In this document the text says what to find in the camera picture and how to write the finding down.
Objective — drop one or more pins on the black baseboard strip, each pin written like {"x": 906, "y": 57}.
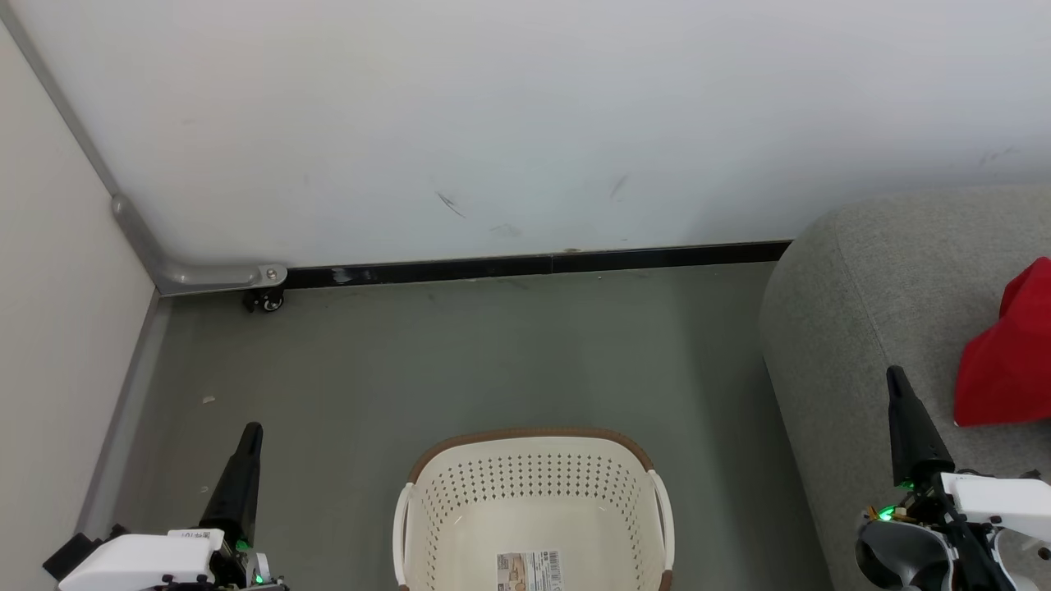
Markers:
{"x": 575, "y": 263}

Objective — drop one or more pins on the grey fabric sofa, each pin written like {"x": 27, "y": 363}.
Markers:
{"x": 862, "y": 328}

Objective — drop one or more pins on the red garment with white stripes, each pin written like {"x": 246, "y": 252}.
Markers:
{"x": 1010, "y": 377}

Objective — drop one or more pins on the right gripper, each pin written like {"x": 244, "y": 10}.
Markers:
{"x": 993, "y": 501}

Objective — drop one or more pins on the small caster wheel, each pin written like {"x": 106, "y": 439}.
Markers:
{"x": 269, "y": 303}

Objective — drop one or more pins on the grey floor skirting strip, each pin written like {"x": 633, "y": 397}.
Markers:
{"x": 123, "y": 410}

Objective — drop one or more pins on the plain red garment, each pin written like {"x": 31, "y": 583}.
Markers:
{"x": 1033, "y": 287}

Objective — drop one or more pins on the cream perforated laundry basket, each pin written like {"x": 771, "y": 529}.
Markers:
{"x": 534, "y": 492}

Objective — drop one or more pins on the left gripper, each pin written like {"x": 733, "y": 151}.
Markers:
{"x": 139, "y": 562}

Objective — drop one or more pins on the paper label in basket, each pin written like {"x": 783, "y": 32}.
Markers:
{"x": 530, "y": 570}

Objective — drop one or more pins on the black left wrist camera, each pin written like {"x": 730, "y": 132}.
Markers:
{"x": 74, "y": 554}

